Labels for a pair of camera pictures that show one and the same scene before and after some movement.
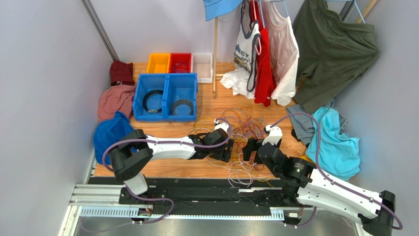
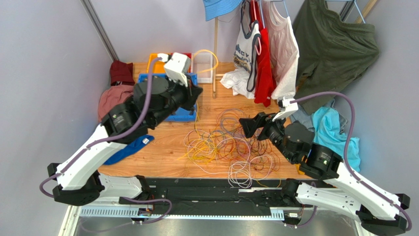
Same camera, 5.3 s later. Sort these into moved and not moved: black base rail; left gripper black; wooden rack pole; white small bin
Moved: left gripper black
Not moved: wooden rack pole; black base rail; white small bin
